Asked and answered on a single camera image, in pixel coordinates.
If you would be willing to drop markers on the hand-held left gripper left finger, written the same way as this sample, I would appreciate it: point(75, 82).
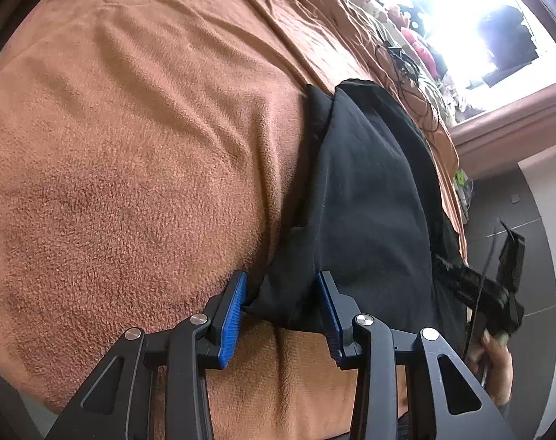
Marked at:
point(232, 321)

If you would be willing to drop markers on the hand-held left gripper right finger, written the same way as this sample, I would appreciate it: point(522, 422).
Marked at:
point(330, 317)

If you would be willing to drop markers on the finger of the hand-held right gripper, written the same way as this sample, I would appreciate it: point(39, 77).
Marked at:
point(451, 275)

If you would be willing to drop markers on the black button shirt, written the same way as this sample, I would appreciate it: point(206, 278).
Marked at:
point(369, 192)

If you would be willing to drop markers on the person's right hand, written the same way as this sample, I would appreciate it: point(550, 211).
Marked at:
point(495, 366)

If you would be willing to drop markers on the white nightstand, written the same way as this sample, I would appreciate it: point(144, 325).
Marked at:
point(465, 201)

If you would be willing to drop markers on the grey wardrobe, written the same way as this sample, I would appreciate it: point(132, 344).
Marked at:
point(534, 220)

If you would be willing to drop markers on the green small item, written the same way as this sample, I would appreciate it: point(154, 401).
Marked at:
point(461, 176)

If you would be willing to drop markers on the pink curtain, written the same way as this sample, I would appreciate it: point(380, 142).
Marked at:
point(497, 142)

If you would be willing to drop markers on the brown blanket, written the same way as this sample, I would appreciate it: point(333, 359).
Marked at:
point(122, 146)

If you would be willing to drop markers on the pink cloth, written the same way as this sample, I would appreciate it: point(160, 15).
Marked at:
point(420, 50)

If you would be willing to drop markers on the dark hanging garment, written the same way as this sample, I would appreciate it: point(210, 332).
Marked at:
point(511, 46)

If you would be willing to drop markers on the window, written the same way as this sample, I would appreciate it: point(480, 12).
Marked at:
point(465, 18)

